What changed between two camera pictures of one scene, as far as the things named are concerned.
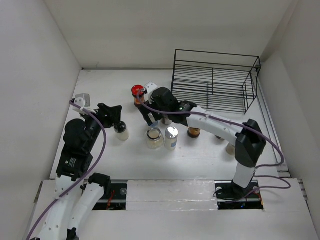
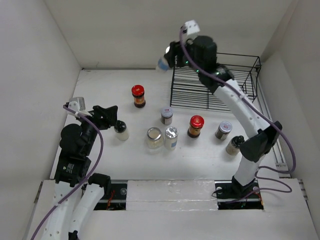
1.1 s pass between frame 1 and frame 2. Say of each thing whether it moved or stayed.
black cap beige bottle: stayed
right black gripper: moved
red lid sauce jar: stayed
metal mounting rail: stayed
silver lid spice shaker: moved
